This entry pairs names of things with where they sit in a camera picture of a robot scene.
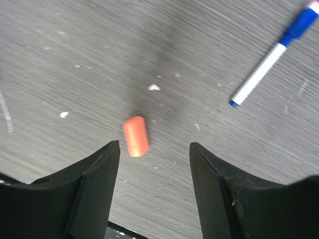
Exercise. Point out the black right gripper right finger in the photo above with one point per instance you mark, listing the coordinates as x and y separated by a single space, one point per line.
234 204

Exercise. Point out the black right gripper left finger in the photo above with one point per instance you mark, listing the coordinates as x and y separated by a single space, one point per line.
73 203

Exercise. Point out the orange highlighter cap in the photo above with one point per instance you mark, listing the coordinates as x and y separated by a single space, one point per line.
136 136

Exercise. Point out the white marker with blue end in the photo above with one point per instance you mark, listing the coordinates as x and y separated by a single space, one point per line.
257 75

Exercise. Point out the blue marker cap with eraser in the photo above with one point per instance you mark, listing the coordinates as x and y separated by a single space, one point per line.
301 23

